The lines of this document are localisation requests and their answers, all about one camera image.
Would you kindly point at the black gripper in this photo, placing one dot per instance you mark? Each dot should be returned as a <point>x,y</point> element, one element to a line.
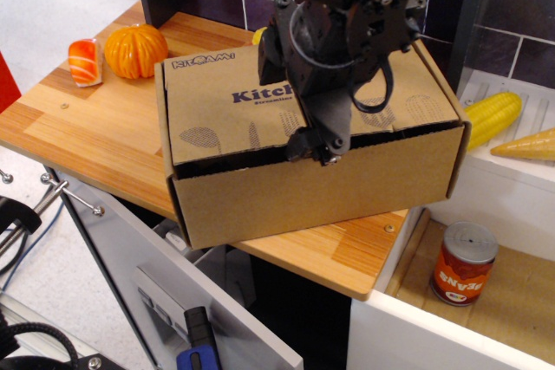
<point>309,50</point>

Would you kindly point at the brown cardboard box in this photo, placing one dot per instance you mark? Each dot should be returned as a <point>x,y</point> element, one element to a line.
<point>224,137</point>

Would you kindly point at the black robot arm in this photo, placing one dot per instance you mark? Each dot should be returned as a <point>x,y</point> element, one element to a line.
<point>374,30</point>

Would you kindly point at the white open drawer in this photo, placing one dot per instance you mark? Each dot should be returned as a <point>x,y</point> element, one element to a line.
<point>414,319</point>

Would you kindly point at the small yellow toy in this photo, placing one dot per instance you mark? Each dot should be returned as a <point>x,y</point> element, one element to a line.
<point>257,36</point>

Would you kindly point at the orange toy tangerine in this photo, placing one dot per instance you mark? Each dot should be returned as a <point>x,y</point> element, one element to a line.
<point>132,52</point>

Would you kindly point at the yellow toy corn cob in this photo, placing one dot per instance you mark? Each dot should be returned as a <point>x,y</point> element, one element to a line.
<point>491,116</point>

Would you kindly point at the salmon sushi toy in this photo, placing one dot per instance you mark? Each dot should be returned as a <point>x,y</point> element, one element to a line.
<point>85,61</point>

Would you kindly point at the grey cabinet door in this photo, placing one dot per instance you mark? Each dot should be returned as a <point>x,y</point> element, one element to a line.
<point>154,285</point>

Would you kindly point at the orange beans can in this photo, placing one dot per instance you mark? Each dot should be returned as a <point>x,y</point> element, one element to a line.
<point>464,264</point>

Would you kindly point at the white dish rack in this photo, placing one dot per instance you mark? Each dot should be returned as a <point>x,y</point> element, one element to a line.
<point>537,115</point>

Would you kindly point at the yellow toy cone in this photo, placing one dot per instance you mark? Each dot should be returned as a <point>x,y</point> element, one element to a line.
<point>538,146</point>

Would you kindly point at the blue black tool handle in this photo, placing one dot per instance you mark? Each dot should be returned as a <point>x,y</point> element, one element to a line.
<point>203,353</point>

